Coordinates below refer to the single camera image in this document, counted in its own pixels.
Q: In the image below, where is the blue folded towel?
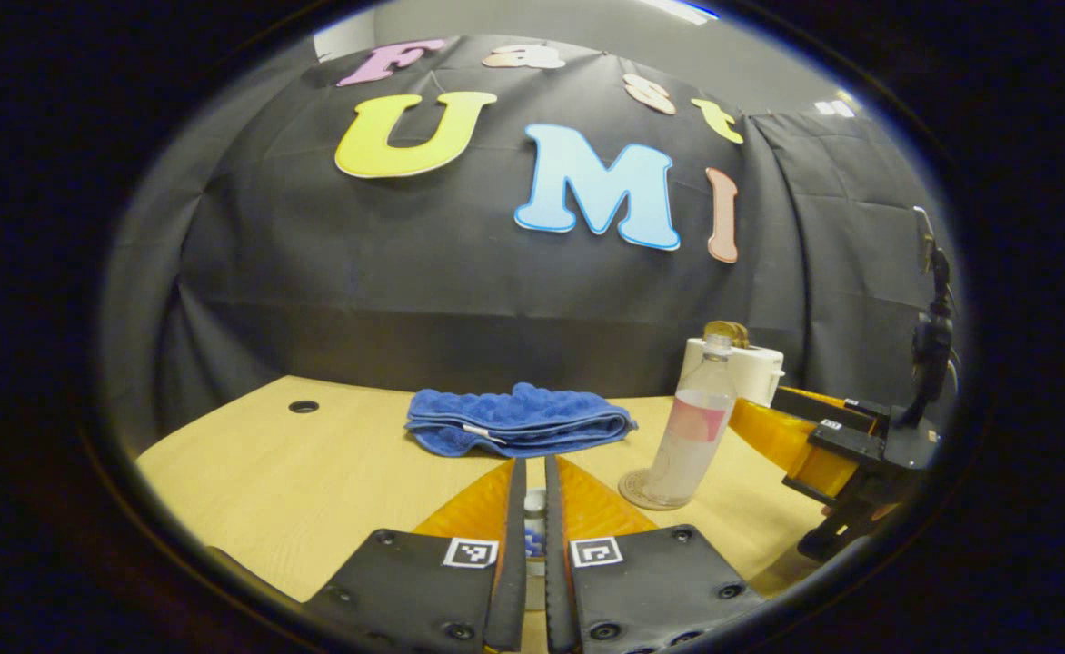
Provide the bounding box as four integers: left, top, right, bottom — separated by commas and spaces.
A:
405, 382, 639, 458

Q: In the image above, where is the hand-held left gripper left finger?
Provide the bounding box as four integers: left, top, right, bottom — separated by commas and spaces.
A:
304, 457, 528, 653

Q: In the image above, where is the clear plastic water bottle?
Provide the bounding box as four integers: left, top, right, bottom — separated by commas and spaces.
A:
642, 333, 739, 508

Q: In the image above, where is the long ceiling light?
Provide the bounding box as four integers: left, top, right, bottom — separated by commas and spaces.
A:
642, 0, 720, 21

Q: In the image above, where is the white toaster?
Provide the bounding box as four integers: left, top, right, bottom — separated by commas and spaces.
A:
678, 337, 785, 408

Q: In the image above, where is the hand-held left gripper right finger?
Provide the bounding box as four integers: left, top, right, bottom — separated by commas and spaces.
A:
544, 454, 770, 654

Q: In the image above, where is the round cork coaster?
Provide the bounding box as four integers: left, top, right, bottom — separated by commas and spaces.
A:
618, 468, 699, 511

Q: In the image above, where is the black backdrop cloth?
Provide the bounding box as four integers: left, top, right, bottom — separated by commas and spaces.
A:
101, 35, 960, 455

